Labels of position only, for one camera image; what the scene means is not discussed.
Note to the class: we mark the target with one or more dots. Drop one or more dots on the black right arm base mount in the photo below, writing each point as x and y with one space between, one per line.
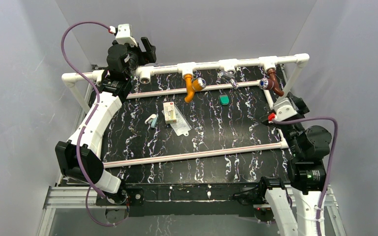
256 196

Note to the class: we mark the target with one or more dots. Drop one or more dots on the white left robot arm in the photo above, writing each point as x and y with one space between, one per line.
79 156

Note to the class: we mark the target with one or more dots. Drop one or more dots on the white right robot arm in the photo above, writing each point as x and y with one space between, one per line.
302 214

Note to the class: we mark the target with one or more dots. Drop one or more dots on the orange water faucet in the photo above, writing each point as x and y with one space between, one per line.
193 86

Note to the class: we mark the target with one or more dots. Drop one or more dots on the white blue stapler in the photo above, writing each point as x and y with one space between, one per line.
152 120

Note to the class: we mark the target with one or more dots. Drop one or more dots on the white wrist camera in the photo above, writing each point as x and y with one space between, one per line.
282 110
124 35

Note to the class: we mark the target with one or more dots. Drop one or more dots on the green square tape measure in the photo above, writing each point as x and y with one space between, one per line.
224 100

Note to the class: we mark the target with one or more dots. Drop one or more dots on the chrome water faucet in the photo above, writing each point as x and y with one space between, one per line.
229 77

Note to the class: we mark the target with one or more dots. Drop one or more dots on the white pipe frame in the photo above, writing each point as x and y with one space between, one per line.
145 72

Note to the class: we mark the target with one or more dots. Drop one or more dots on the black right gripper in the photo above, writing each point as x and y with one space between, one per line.
300 104

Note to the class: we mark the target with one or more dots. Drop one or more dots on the cream cardboard box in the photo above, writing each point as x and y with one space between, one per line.
169 112

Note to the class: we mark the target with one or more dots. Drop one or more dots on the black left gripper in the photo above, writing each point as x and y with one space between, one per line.
146 48

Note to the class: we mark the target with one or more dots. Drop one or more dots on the dark red water faucet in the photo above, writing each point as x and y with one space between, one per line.
271 83

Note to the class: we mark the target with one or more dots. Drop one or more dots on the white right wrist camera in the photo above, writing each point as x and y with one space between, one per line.
282 110

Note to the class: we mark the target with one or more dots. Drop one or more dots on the white plastic package card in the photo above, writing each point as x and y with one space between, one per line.
181 127

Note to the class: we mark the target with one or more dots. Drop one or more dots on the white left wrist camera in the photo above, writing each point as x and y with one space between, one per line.
124 35

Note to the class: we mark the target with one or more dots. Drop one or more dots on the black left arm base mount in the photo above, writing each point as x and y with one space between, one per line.
122 202

